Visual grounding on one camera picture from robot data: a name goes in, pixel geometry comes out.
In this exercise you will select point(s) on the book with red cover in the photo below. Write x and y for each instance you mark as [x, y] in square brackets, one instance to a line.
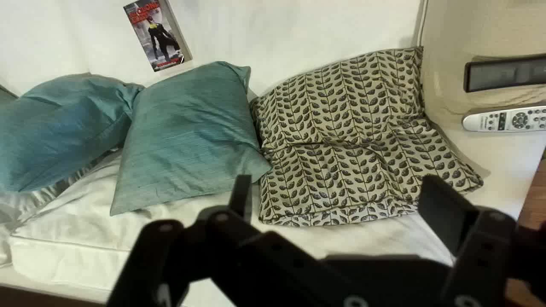
[155, 34]

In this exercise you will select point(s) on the silver satin pillow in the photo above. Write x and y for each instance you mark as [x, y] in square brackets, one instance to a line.
[34, 201]

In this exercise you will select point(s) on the leaf patterned pillow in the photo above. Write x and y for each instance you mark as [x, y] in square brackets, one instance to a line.
[351, 137]

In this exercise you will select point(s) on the large teal pillow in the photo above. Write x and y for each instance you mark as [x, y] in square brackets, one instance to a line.
[188, 137]

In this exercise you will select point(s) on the black remote control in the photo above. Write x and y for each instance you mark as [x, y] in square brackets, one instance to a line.
[505, 72]

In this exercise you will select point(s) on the white sofa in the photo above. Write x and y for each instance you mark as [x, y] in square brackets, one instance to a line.
[495, 164]

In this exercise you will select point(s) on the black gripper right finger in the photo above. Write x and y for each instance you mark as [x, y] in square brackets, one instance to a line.
[483, 256]

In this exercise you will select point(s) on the white remote control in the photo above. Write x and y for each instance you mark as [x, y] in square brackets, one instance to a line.
[503, 120]

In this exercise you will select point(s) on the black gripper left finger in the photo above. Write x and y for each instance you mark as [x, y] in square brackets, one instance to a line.
[171, 266]

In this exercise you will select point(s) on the white sofa back cushion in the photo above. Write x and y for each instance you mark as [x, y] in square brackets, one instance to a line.
[283, 34]

